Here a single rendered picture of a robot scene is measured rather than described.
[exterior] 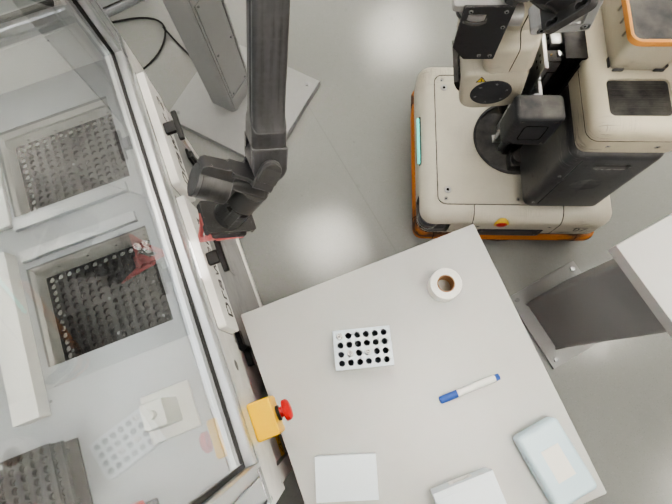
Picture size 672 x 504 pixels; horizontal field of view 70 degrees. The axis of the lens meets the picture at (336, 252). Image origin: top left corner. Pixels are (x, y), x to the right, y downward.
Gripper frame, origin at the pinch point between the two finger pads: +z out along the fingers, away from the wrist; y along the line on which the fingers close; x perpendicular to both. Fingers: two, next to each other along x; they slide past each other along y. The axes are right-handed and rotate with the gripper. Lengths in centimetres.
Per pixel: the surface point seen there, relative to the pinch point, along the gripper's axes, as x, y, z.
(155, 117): -29.9, 2.9, 2.3
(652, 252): 32, -82, -45
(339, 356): 29.7, -23.5, 2.5
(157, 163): -15.6, 7.3, -1.9
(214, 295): 11.7, 1.6, 1.6
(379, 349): 31.4, -27.9, -5.6
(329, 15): -119, -107, 31
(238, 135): -74, -62, 64
